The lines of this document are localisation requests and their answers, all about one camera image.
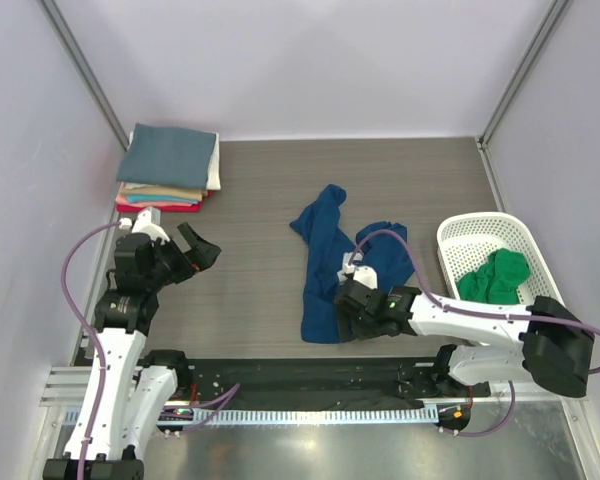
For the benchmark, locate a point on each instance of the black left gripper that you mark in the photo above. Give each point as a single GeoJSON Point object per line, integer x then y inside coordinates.
{"type": "Point", "coordinates": [181, 257]}

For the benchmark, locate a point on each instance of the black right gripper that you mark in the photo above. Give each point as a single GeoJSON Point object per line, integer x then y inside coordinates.
{"type": "Point", "coordinates": [353, 304]}

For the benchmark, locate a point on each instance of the dark blue t shirt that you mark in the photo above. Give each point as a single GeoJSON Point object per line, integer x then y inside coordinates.
{"type": "Point", "coordinates": [328, 247]}

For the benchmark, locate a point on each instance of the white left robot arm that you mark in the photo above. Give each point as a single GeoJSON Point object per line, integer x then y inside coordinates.
{"type": "Point", "coordinates": [127, 389]}

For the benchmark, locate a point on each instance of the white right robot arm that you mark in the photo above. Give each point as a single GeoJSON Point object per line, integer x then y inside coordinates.
{"type": "Point", "coordinates": [541, 342]}

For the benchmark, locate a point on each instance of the tan folded t shirt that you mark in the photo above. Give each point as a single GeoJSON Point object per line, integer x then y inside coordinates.
{"type": "Point", "coordinates": [163, 194]}

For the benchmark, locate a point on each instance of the teal folded t shirt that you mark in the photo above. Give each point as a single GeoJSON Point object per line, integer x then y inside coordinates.
{"type": "Point", "coordinates": [150, 199]}

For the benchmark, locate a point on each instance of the salmon pink folded t shirt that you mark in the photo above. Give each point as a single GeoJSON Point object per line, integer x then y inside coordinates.
{"type": "Point", "coordinates": [130, 200]}

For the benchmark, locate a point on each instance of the slate blue folded t shirt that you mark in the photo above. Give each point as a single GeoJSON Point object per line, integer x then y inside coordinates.
{"type": "Point", "coordinates": [167, 156]}

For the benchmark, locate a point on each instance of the white perforated laundry basket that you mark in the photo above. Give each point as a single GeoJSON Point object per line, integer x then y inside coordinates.
{"type": "Point", "coordinates": [466, 241]}

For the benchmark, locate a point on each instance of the green t shirt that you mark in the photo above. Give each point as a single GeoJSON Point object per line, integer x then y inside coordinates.
{"type": "Point", "coordinates": [497, 280]}

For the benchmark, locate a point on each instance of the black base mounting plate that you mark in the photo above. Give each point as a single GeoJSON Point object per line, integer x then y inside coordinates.
{"type": "Point", "coordinates": [319, 384]}

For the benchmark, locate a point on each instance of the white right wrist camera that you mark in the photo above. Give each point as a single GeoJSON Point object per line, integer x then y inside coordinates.
{"type": "Point", "coordinates": [352, 268]}

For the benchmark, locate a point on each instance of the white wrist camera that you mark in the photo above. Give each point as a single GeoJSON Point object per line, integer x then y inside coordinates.
{"type": "Point", "coordinates": [147, 221]}
{"type": "Point", "coordinates": [352, 268]}

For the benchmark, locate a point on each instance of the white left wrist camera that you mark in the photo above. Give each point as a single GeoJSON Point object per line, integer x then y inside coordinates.
{"type": "Point", "coordinates": [147, 221]}

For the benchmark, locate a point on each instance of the white slotted cable duct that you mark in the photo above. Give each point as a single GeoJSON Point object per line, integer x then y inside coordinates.
{"type": "Point", "coordinates": [230, 418]}

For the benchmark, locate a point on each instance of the left aluminium frame post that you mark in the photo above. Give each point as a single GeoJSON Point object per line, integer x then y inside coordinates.
{"type": "Point", "coordinates": [63, 31]}

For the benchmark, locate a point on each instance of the aluminium frame post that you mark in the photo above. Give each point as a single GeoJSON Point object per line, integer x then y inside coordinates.
{"type": "Point", "coordinates": [548, 25]}
{"type": "Point", "coordinates": [63, 31]}

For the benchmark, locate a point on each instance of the right aluminium frame post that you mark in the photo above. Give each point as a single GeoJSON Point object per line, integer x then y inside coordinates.
{"type": "Point", "coordinates": [548, 25]}

